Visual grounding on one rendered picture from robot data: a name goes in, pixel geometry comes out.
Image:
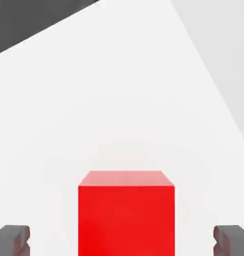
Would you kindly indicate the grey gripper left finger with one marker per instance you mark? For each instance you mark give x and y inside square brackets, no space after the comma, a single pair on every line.
[9,241]

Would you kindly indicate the small red cube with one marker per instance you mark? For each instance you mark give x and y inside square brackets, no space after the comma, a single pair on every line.
[126,220]

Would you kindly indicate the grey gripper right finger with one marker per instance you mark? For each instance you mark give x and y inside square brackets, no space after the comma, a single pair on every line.
[234,241]

